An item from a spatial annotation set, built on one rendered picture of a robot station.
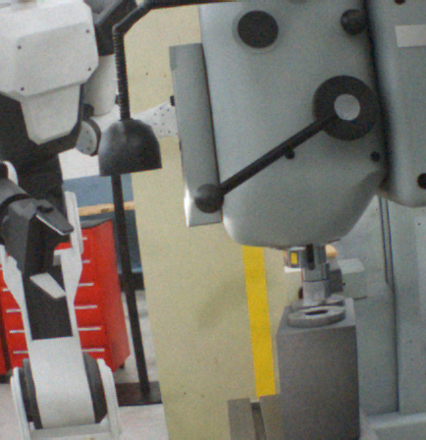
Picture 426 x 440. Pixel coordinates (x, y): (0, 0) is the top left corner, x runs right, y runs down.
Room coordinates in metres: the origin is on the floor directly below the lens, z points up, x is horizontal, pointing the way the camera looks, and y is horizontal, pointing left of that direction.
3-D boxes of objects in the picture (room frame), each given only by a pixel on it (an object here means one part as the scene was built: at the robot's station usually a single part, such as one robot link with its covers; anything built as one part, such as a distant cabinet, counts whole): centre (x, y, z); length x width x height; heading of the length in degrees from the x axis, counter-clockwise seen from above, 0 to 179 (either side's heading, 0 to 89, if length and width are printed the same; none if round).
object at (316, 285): (1.44, -0.16, 1.19); 0.05 x 0.05 x 0.05
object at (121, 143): (1.05, 0.08, 1.44); 0.07 x 0.07 x 0.06
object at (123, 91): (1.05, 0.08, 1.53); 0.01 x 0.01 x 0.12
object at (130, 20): (0.96, 0.05, 1.58); 0.17 x 0.01 x 0.01; 15
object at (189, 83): (1.06, 0.00, 1.45); 0.04 x 0.04 x 0.21; 89
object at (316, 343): (1.39, -0.15, 1.06); 0.22 x 0.12 x 0.20; 172
